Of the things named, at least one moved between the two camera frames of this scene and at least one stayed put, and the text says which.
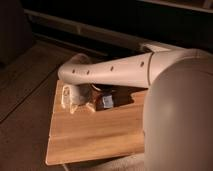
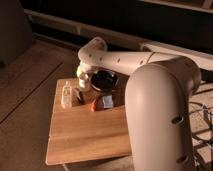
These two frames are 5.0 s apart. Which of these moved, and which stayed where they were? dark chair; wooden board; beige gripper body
Moved: beige gripper body
Stayed: wooden board; dark chair
